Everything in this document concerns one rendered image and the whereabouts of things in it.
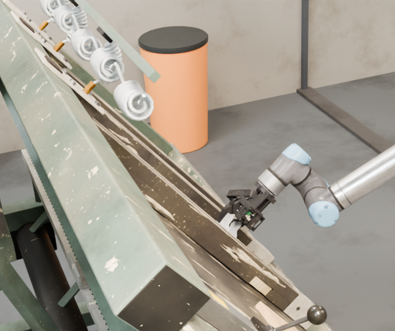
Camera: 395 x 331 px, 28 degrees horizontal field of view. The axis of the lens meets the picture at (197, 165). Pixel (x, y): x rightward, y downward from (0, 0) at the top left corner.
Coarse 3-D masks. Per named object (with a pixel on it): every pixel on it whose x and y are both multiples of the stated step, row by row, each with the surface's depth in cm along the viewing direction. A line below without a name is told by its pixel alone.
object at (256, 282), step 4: (256, 276) 220; (252, 280) 220; (256, 280) 221; (260, 280) 222; (252, 284) 221; (256, 284) 222; (260, 284) 222; (264, 284) 223; (256, 288) 222; (260, 288) 223; (264, 288) 224; (268, 288) 224; (264, 292) 224
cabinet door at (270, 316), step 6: (258, 306) 198; (264, 306) 197; (264, 312) 195; (270, 312) 196; (264, 318) 194; (270, 318) 193; (276, 318) 196; (270, 324) 191; (276, 324) 190; (282, 324) 195; (288, 330) 197; (294, 330) 202
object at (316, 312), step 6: (312, 306) 146; (318, 306) 146; (312, 312) 145; (318, 312) 145; (324, 312) 145; (306, 318) 147; (312, 318) 145; (318, 318) 145; (324, 318) 145; (288, 324) 149; (294, 324) 148; (318, 324) 146; (270, 330) 150; (276, 330) 150; (282, 330) 150
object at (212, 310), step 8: (208, 288) 143; (208, 304) 139; (216, 304) 140; (200, 312) 139; (208, 312) 140; (216, 312) 140; (224, 312) 141; (232, 312) 143; (208, 320) 141; (216, 320) 141; (224, 320) 142; (232, 320) 143; (240, 320) 144; (248, 320) 149; (224, 328) 143; (232, 328) 144; (240, 328) 144; (248, 328) 145; (256, 328) 148
